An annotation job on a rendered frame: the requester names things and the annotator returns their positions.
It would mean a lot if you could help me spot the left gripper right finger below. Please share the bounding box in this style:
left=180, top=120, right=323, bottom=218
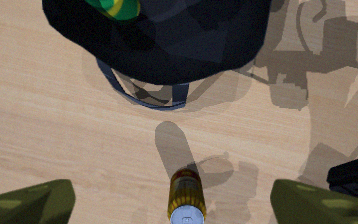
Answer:
left=270, top=179, right=358, bottom=224

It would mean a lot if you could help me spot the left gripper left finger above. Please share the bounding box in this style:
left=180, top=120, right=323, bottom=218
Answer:
left=0, top=179, right=76, bottom=224

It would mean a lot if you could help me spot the green and yellow drink can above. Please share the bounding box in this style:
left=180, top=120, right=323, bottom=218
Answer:
left=85, top=0, right=140, bottom=25

